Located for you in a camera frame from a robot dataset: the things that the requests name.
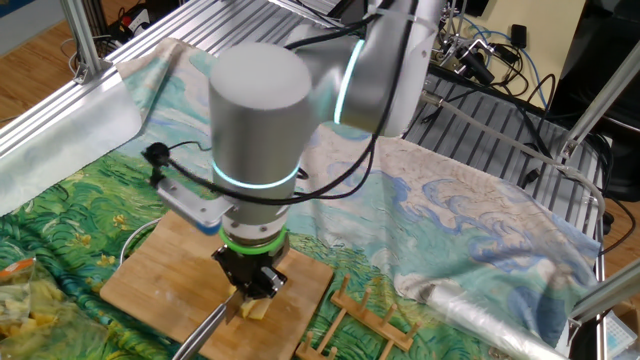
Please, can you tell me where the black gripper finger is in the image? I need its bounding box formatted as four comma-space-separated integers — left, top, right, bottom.
211, 247, 241, 286
247, 264, 289, 301

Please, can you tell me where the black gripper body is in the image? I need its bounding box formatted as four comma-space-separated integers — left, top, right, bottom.
219, 239, 289, 296

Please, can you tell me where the steel cleaver knife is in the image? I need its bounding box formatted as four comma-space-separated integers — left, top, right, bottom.
172, 233, 292, 360

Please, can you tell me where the yellow potato half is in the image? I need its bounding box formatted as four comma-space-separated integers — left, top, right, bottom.
238, 297, 274, 321

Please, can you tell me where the wooden cutting board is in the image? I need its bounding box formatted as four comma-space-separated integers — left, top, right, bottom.
99, 209, 335, 360

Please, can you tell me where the wooden peg rack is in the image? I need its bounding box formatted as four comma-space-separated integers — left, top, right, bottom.
294, 273, 421, 360

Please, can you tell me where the painted landscape tablecloth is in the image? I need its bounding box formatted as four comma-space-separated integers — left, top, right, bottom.
0, 37, 601, 360

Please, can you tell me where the bag of chopped potato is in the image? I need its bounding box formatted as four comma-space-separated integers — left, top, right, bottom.
0, 257, 109, 360

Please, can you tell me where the clear plastic wrap roll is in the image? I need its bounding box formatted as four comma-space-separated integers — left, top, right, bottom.
422, 282, 571, 360

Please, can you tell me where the black plug connector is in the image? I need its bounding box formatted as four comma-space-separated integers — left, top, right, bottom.
519, 168, 541, 189

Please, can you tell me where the black power adapter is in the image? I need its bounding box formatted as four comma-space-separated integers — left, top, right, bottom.
509, 23, 529, 50

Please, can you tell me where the white grid tray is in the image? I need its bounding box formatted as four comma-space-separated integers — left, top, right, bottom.
602, 310, 640, 360

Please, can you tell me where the large black case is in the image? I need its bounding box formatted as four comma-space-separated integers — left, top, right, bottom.
547, 0, 640, 204

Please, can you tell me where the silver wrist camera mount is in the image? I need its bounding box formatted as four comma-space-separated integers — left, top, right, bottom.
157, 177, 236, 235

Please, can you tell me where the thin black cable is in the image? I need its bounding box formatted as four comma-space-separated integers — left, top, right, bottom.
294, 134, 377, 201

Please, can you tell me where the thick black cable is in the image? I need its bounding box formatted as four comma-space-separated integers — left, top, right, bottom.
141, 12, 401, 207

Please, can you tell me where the power strip red switch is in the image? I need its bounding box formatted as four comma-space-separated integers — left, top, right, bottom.
112, 3, 151, 44

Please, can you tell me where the aluminium frame post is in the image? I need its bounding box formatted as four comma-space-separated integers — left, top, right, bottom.
557, 39, 640, 161
59, 0, 109, 85
568, 259, 640, 326

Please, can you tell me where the grey hose metal connector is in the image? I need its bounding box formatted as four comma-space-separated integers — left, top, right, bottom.
419, 88, 607, 224

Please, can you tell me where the black clamp mount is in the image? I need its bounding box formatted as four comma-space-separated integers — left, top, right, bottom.
439, 37, 496, 86

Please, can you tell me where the blue cable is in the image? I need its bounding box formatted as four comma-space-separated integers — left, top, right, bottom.
457, 17, 551, 109

